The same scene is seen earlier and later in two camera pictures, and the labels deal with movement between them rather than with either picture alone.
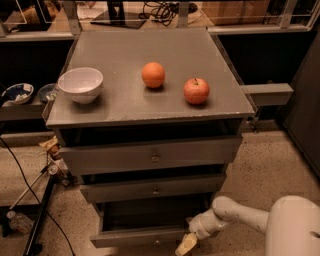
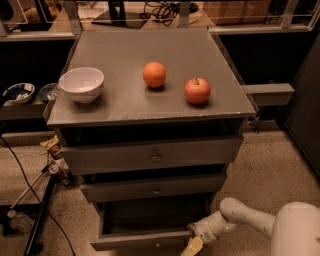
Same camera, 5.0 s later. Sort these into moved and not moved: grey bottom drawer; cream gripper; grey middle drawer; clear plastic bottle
Moved: cream gripper
Not moved: grey middle drawer; clear plastic bottle; grey bottom drawer
